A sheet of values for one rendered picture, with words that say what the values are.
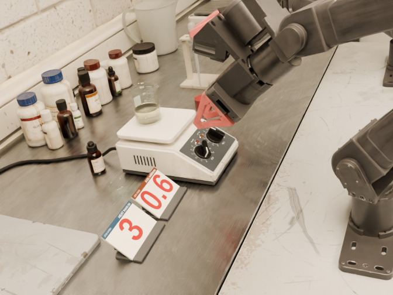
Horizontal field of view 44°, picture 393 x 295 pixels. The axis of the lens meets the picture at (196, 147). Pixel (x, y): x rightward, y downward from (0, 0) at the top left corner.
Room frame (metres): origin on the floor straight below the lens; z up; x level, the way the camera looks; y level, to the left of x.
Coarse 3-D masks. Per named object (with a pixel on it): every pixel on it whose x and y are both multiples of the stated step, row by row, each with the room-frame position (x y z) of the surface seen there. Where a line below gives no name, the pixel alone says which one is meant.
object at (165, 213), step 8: (176, 184) 0.72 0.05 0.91; (176, 192) 0.71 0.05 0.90; (184, 192) 0.71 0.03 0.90; (136, 200) 0.66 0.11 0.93; (168, 200) 0.68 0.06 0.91; (176, 200) 0.68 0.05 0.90; (144, 208) 0.67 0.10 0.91; (168, 208) 0.66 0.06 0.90; (152, 216) 0.65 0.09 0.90; (160, 216) 0.65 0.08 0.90; (168, 216) 0.64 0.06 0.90
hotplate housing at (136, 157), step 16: (192, 128) 0.82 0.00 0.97; (128, 144) 0.79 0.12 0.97; (144, 144) 0.78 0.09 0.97; (160, 144) 0.77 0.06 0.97; (176, 144) 0.76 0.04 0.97; (128, 160) 0.79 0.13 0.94; (144, 160) 0.77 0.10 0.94; (160, 160) 0.76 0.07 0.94; (176, 160) 0.74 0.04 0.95; (192, 160) 0.73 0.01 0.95; (224, 160) 0.75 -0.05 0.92; (176, 176) 0.74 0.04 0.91; (192, 176) 0.73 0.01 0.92; (208, 176) 0.71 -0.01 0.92
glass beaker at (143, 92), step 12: (132, 84) 0.85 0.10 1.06; (144, 84) 0.86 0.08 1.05; (156, 84) 0.84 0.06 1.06; (132, 96) 0.82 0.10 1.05; (144, 96) 0.81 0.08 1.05; (156, 96) 0.83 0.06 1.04; (144, 108) 0.81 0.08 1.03; (156, 108) 0.82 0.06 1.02; (144, 120) 0.81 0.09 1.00; (156, 120) 0.82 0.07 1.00
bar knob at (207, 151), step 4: (204, 140) 0.76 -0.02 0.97; (204, 144) 0.75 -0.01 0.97; (196, 148) 0.76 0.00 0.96; (200, 148) 0.76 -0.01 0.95; (204, 148) 0.74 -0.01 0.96; (208, 148) 0.75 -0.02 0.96; (196, 152) 0.75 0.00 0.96; (200, 152) 0.75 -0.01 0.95; (204, 152) 0.74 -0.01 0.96; (208, 152) 0.74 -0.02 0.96; (200, 156) 0.74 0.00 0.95; (204, 156) 0.74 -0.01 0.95; (208, 156) 0.74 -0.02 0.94
